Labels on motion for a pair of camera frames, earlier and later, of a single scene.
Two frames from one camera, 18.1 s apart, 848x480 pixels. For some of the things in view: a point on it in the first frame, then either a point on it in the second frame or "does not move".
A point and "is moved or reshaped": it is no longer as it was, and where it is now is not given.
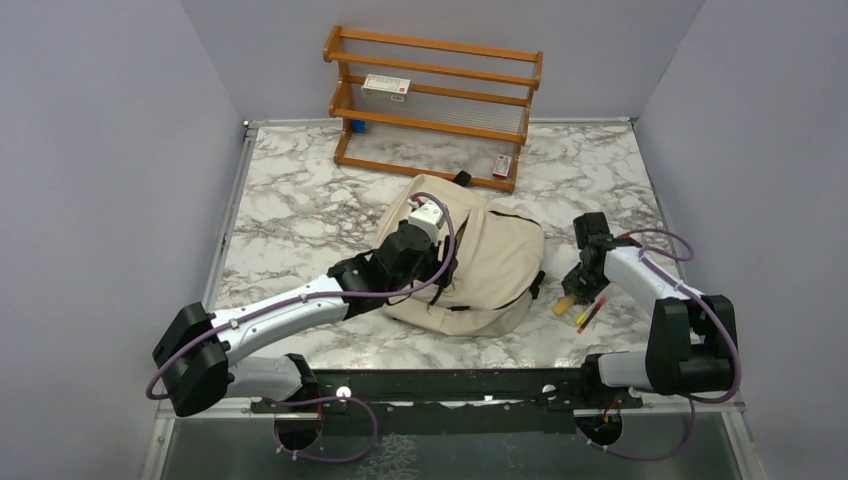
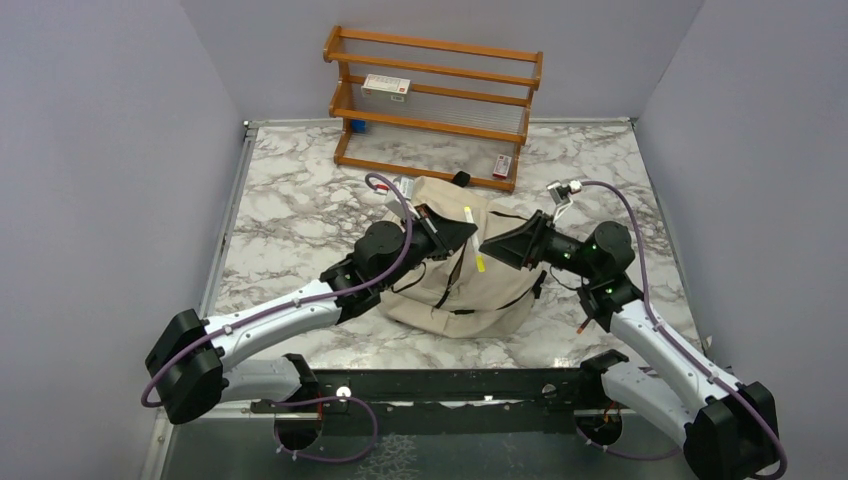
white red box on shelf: x=386 y=88 does not move
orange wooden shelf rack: x=432 y=108 does not move
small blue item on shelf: x=359 y=126 does not move
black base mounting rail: x=518 y=401 does not move
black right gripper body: x=585 y=284 to x=545 y=243
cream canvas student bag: x=501 y=261 is moved or reshaped
